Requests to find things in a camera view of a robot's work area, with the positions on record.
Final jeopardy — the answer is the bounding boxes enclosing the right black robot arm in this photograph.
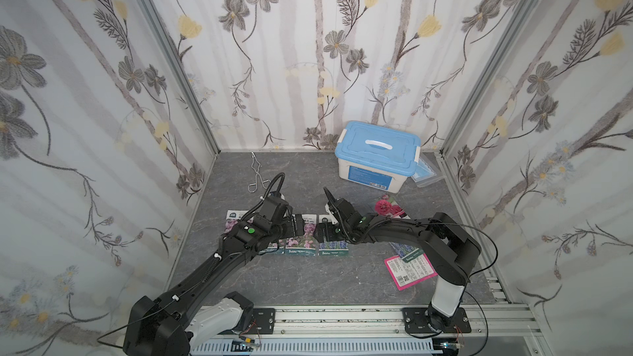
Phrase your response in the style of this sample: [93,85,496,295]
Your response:
[314,189,481,333]

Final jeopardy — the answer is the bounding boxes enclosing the pink back seed packet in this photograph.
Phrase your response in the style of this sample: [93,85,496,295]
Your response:
[384,253,438,291]

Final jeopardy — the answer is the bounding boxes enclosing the metal scissor tongs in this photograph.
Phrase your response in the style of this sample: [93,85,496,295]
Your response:
[247,152,270,194]

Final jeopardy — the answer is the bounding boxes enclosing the hollyhock pink flower packet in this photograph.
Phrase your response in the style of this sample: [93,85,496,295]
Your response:
[374,194,408,219]

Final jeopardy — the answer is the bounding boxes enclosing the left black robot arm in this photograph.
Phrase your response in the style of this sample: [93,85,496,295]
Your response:
[122,172,303,355]

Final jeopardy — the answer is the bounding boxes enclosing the white cosmos seed packet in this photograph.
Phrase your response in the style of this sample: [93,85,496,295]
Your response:
[259,240,286,255]

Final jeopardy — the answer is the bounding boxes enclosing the white slotted cable duct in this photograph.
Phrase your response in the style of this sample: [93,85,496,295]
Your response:
[185,338,443,355]

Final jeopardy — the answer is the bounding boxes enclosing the clear bag of masks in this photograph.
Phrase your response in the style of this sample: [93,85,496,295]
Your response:
[410,153,444,188]

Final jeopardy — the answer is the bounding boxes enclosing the purple flower seed packet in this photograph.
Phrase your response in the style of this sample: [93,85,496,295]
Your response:
[224,210,253,234]

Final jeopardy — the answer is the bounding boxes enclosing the pink phlox seed packet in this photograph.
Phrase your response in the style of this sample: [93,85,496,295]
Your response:
[285,214,318,256]

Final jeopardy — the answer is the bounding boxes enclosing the lavender seed packet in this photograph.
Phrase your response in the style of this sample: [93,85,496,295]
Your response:
[390,242,424,263]
[317,215,349,256]

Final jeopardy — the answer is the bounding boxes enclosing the blue lid storage box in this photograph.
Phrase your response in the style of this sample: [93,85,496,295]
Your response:
[335,121,421,194]

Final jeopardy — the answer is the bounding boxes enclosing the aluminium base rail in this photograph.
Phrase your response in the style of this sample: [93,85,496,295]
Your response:
[133,303,545,356]

